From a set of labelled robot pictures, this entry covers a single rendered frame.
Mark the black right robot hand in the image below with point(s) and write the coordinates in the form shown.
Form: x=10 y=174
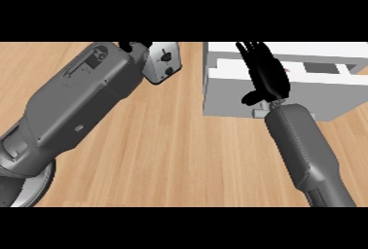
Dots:
x=267 y=74

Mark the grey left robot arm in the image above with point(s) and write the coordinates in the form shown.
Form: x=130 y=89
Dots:
x=71 y=103

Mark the white open drawer box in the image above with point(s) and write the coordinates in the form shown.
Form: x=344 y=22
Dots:
x=316 y=53

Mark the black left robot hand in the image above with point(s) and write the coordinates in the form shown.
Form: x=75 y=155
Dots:
x=127 y=45

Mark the grey drawer front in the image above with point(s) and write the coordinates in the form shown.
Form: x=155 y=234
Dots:
x=225 y=97

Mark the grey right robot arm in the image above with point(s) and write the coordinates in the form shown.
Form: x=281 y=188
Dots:
x=301 y=146

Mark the silver toaster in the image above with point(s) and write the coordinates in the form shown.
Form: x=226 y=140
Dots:
x=164 y=63

